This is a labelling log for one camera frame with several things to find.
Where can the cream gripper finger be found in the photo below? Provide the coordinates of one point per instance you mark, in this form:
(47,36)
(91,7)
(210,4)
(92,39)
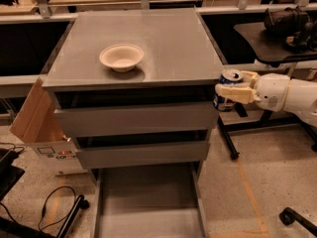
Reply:
(242,95)
(250,77)

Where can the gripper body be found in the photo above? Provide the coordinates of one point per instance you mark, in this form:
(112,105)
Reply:
(271,91)

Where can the blue pepsi can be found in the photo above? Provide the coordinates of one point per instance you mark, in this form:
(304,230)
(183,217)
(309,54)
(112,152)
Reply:
(228,77)

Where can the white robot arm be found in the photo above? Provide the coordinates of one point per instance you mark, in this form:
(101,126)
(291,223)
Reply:
(301,99)

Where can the grey drawer cabinet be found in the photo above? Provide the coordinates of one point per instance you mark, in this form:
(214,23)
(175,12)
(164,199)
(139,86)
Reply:
(180,65)

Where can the grey open bottom drawer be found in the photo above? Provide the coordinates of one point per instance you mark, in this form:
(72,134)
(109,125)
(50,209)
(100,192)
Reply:
(159,201)

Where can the grey top drawer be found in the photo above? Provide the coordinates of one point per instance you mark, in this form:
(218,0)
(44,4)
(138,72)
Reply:
(139,119)

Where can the grey middle drawer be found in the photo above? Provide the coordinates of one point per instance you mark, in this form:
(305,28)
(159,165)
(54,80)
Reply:
(140,155)

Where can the black bag on table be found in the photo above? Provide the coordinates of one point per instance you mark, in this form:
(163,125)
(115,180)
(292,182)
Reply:
(296,26)

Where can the white paper bowl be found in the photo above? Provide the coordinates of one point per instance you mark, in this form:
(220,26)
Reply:
(121,57)

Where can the black chair caster right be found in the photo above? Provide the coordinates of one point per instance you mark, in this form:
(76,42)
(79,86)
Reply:
(288,216)

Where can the brown cardboard box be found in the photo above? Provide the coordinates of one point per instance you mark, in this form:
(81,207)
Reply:
(36,126)

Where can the black equipment far left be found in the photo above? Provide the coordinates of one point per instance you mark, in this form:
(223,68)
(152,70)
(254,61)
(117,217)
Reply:
(9,174)

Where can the black stand leg left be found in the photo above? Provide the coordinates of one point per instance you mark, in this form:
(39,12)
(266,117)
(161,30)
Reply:
(10,229)

